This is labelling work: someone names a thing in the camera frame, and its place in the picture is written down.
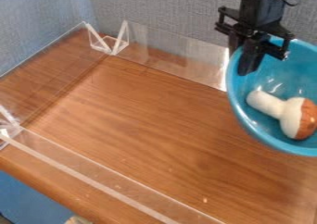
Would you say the blue plastic bowl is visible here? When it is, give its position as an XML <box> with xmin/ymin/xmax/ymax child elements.
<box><xmin>225</xmin><ymin>40</ymin><xmax>317</xmax><ymax>157</ymax></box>

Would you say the clear acrylic back barrier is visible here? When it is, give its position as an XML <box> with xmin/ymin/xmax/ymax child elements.
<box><xmin>118</xmin><ymin>21</ymin><xmax>229</xmax><ymax>91</ymax></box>

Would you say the clear acrylic front barrier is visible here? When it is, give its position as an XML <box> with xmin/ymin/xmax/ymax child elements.
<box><xmin>0</xmin><ymin>128</ymin><xmax>225</xmax><ymax>224</ymax></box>

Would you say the clear acrylic left bracket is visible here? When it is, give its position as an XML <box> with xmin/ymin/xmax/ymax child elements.
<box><xmin>0</xmin><ymin>105</ymin><xmax>21</xmax><ymax>151</ymax></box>

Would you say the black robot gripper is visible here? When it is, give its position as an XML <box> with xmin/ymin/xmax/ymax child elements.
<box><xmin>215</xmin><ymin>0</ymin><xmax>296</xmax><ymax>76</ymax></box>

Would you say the clear acrylic left barrier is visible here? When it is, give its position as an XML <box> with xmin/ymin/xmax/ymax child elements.
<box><xmin>0</xmin><ymin>20</ymin><xmax>84</xmax><ymax>78</ymax></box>

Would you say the white brown toy mushroom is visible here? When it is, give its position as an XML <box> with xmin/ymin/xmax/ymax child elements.
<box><xmin>246</xmin><ymin>91</ymin><xmax>317</xmax><ymax>140</ymax></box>

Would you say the clear acrylic barrier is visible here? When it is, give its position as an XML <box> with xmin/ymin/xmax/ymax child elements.
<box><xmin>118</xmin><ymin>21</ymin><xmax>229</xmax><ymax>91</ymax></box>
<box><xmin>0</xmin><ymin>128</ymin><xmax>225</xmax><ymax>224</ymax></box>
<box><xmin>0</xmin><ymin>20</ymin><xmax>84</xmax><ymax>78</ymax></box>

